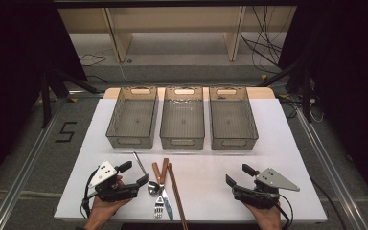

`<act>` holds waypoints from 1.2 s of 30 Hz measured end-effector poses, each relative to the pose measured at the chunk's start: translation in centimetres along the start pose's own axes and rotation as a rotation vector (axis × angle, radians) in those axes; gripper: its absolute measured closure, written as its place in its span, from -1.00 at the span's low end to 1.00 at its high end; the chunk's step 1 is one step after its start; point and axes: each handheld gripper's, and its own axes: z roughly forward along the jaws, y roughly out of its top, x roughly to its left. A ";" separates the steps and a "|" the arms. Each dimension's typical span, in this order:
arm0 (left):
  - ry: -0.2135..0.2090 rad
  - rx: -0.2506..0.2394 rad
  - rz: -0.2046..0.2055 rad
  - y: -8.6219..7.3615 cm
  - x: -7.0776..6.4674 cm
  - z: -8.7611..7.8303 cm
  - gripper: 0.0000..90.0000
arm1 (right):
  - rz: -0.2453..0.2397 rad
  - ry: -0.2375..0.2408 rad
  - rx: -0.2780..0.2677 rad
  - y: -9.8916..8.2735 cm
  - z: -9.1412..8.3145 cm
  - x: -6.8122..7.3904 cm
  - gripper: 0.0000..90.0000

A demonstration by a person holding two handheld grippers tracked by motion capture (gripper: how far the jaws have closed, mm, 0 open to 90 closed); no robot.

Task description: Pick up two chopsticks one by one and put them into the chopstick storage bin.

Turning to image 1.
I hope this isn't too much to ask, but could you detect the person's left hand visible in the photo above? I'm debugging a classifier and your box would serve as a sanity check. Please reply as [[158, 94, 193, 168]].
[[84, 195, 132, 230]]

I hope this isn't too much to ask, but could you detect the thick black floor cable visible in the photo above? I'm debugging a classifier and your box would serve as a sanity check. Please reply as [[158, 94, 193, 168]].
[[310, 178, 348, 230]]

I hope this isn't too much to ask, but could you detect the black metal stand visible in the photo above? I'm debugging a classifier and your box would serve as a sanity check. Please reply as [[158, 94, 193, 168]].
[[39, 68, 101, 128], [258, 58, 314, 124]]

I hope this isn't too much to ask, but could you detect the clear grey plastic bin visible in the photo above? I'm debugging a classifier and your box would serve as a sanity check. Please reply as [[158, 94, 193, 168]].
[[159, 85, 206, 150], [208, 85, 260, 151], [104, 85, 159, 150]]

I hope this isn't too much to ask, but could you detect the left hand-held gripper cable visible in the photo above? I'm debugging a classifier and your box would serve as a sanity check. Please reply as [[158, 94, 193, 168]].
[[80, 168, 100, 220]]

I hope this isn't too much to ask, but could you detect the short aluminium rail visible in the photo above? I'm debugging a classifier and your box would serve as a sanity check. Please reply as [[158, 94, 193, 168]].
[[68, 90, 105, 99]]

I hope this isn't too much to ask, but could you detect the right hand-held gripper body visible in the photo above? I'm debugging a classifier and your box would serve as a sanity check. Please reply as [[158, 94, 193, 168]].
[[232, 167, 301, 210]]

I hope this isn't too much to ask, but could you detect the right hand-held gripper cable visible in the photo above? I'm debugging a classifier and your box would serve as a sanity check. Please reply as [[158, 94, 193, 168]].
[[272, 193, 295, 230]]

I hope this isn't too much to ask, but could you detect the person's right hand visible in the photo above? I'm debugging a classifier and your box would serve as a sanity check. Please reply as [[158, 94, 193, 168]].
[[244, 203, 284, 230]]

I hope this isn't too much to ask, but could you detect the light wooden desk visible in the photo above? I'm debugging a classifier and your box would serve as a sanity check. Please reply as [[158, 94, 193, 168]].
[[57, 6, 298, 63]]

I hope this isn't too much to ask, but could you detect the metal spoon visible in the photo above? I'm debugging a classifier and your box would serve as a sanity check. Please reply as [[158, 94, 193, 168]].
[[131, 151, 160, 196]]

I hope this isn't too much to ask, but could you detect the brown wooden chopstick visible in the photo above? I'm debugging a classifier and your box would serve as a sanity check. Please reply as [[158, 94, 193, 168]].
[[167, 162, 186, 230], [169, 162, 190, 230]]

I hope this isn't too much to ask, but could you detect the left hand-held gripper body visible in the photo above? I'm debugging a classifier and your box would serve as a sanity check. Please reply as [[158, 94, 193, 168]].
[[88, 160, 141, 203]]

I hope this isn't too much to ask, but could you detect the hand-held gripper cable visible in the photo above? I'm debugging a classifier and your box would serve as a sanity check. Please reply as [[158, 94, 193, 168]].
[[80, 168, 100, 220], [272, 193, 295, 230]]

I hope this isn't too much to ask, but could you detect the long aluminium rail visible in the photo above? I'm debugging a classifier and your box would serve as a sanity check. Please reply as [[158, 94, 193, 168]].
[[0, 95, 66, 230], [295, 108, 368, 230]]

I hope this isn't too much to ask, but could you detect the bundle of black cables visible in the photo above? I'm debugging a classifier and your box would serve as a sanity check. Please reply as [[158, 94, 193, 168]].
[[240, 6, 290, 75]]

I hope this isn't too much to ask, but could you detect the dark curtain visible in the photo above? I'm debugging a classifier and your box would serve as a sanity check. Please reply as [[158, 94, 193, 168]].
[[0, 0, 87, 196], [279, 0, 368, 209]]

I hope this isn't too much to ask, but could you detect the thin black floor cable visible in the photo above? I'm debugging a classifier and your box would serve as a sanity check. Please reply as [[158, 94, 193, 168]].
[[78, 53, 107, 67]]

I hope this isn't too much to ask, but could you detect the wooden-handled knife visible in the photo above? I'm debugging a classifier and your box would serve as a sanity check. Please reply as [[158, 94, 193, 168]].
[[151, 161, 175, 222]]

